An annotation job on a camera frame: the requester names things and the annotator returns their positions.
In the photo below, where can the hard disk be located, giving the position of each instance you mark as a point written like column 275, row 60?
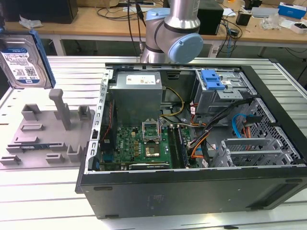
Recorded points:
column 21, row 64

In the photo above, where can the wooden desk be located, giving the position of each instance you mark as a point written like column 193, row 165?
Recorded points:
column 72, row 28

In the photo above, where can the large black box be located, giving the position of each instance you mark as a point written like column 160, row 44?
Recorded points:
column 38, row 10

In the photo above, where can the grey optical drive cage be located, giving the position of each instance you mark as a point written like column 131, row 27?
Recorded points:
column 216, row 100

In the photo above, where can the white box with black insert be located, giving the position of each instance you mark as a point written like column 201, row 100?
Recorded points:
column 298, row 27

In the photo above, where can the installed RAM stick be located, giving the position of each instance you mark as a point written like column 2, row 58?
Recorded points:
column 182, row 148

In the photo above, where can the black graphics card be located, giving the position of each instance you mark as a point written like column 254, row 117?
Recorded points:
column 148, row 166

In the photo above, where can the small black box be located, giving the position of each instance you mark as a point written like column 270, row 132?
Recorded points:
column 243, row 19

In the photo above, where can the blue and white box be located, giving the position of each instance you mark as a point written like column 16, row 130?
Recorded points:
column 291, row 10

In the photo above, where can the grey power supply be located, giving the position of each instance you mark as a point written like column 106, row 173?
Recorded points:
column 134, row 100

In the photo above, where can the CPU socket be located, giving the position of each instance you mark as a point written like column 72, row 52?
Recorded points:
column 153, row 151

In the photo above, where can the black speaker box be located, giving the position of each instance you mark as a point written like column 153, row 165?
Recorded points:
column 212, row 20

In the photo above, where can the black PC case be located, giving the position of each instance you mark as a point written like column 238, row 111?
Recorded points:
column 192, row 194

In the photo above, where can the flat silver device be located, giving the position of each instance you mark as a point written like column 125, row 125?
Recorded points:
column 263, row 12

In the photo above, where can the clear plastic wrap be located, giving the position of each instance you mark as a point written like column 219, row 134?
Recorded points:
column 271, row 22

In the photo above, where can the grey disk bay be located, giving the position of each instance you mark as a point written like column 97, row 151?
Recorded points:
column 249, row 143

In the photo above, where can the green motherboard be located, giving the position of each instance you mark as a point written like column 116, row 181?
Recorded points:
column 129, row 143

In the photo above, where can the RAM stick on rack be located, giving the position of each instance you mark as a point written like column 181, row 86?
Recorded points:
column 31, row 146

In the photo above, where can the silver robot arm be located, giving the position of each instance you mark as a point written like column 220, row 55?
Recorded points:
column 177, row 31

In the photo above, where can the grey parts rack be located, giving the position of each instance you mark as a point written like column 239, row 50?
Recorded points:
column 48, row 134

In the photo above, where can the crumpled white paper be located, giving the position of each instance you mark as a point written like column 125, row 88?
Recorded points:
column 30, row 22

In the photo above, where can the blue drive cage latch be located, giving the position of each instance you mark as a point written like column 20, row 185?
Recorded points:
column 211, row 79

